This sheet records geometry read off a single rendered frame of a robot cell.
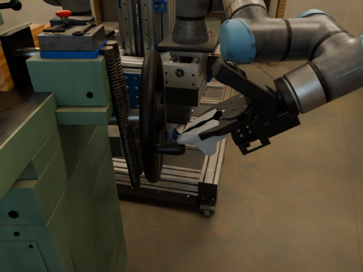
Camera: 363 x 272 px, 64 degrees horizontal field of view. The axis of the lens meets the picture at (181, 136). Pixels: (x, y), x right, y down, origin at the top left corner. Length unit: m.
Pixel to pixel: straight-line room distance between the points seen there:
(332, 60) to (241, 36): 0.15
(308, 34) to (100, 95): 0.38
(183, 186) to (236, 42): 0.97
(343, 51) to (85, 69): 0.42
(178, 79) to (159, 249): 0.76
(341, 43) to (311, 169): 1.47
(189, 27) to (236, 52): 0.68
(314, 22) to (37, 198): 0.56
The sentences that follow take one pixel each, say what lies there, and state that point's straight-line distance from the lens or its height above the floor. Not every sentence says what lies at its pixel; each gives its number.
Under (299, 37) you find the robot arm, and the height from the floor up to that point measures 1.00.
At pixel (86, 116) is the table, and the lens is 0.57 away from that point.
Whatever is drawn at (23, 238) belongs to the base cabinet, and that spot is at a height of 0.68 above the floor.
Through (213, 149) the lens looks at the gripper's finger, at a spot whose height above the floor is 0.82.
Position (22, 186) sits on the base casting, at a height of 0.80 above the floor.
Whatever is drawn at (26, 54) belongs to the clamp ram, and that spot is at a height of 0.95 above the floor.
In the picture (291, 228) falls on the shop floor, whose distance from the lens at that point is 1.55.
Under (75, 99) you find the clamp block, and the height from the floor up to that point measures 0.89.
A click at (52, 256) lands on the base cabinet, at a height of 0.62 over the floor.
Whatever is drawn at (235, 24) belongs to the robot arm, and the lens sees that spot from 0.53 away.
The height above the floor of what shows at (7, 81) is 0.92.
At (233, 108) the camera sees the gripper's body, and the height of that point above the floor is 0.89.
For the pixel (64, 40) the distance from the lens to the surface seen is 0.56.
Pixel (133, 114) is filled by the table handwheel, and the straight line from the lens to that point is 0.64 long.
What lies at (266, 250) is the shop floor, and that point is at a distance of 1.43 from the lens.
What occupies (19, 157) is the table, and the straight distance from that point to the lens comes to 0.49.
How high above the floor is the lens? 1.12
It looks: 32 degrees down
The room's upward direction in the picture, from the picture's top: straight up
